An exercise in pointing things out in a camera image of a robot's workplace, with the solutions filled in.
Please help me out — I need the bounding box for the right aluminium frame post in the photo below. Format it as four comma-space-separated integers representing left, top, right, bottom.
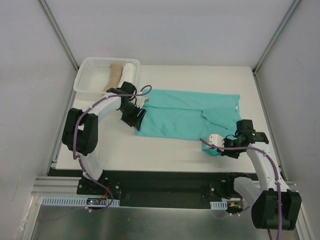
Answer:
251, 0, 302, 75

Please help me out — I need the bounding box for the white rolled t-shirt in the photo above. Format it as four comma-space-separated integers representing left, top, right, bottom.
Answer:
118, 63, 136, 88

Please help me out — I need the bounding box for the left white cable duct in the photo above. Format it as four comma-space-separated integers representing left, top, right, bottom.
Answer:
42, 196, 120, 208

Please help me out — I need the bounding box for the left aluminium frame post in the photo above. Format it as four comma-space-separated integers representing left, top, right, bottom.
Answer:
37, 0, 80, 71

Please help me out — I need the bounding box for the aluminium frame post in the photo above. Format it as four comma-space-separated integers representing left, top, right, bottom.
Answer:
37, 0, 80, 71
251, 0, 302, 75

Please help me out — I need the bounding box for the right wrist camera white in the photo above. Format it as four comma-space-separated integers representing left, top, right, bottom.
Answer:
208, 134, 225, 149

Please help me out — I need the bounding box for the white plastic basket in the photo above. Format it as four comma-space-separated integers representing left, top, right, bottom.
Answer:
73, 57, 140, 101

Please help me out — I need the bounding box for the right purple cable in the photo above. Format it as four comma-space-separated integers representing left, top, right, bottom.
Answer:
199, 137, 283, 240

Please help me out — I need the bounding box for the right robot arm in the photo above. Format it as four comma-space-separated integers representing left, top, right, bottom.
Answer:
217, 119, 302, 231

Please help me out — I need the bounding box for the right white cable duct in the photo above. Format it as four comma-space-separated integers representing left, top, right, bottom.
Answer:
210, 200, 228, 211

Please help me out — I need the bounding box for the beige rolled t-shirt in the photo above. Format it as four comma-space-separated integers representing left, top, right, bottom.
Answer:
103, 63, 124, 92

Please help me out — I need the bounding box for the white cable duct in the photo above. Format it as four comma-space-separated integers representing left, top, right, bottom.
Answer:
210, 200, 228, 211
42, 196, 120, 208

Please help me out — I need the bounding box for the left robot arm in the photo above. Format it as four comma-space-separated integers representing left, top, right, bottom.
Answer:
61, 81, 152, 195

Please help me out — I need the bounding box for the teal t-shirt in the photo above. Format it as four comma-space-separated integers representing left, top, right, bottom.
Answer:
135, 89, 241, 141

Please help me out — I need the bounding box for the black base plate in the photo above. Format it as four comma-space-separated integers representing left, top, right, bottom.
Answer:
76, 170, 257, 209

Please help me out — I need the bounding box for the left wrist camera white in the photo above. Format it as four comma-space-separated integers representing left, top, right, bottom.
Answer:
135, 95, 149, 108

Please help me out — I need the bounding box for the aluminium rail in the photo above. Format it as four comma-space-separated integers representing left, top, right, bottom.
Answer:
31, 174, 83, 195

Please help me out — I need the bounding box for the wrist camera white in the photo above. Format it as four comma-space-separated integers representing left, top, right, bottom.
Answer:
135, 95, 149, 108
208, 134, 225, 149

